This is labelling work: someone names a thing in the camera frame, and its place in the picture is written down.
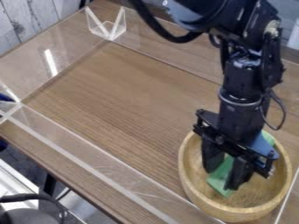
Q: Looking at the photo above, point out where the brown wooden bowl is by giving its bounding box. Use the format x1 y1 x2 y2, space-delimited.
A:
178 132 293 223

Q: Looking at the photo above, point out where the black table leg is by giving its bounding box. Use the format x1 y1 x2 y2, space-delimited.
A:
43 174 58 196

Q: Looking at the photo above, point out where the black cable lower left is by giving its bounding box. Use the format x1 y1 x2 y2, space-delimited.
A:
0 193 68 224

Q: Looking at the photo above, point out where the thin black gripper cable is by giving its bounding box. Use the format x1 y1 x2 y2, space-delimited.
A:
258 88 289 131

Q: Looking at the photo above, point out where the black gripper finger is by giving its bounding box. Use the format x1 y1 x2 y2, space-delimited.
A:
224 157 254 191
200 137 224 173

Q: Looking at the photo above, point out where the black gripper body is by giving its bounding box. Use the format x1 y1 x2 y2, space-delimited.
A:
192 87 279 178

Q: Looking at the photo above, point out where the clear acrylic enclosure wall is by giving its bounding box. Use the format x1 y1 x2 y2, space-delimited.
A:
0 1 299 224

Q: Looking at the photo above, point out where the green rectangular block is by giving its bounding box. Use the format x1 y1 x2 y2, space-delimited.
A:
206 130 275 198

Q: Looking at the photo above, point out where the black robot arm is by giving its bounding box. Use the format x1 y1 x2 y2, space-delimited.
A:
128 0 286 190

